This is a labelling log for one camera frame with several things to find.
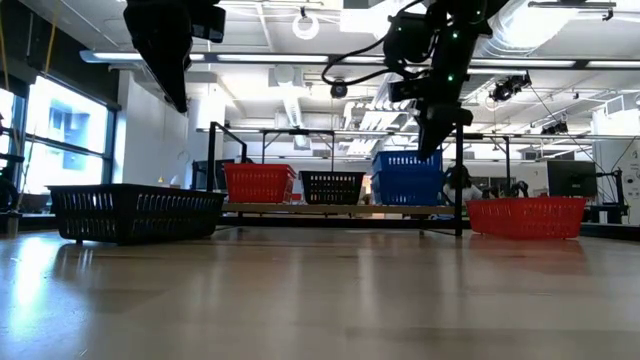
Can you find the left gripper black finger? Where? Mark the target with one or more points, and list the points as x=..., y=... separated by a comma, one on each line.
x=170, y=75

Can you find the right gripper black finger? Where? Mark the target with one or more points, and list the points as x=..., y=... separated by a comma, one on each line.
x=437, y=137

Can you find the black plastic slotted basket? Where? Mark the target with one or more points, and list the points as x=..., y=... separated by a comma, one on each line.
x=125, y=188
x=332, y=175

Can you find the red plastic slotted basket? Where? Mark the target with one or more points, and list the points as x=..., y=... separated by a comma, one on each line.
x=257, y=182
x=525, y=220

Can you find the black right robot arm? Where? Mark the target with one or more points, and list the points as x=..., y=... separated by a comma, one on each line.
x=465, y=35

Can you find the person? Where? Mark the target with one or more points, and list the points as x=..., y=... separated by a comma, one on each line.
x=457, y=192

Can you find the black ceiling spotlight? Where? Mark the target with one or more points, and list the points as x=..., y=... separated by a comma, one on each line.
x=555, y=128
x=510, y=89

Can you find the long ceiling light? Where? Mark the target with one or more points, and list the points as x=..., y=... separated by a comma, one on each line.
x=270, y=57

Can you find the large window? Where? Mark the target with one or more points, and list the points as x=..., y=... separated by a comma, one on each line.
x=65, y=130

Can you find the black computer monitor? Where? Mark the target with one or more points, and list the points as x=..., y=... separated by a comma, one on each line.
x=572, y=177

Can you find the black desk stand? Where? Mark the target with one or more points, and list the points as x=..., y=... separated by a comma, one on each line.
x=612, y=200

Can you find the black dome camera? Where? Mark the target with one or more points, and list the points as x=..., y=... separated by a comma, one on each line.
x=339, y=90

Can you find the silver air duct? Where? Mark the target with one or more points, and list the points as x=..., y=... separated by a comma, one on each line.
x=530, y=25

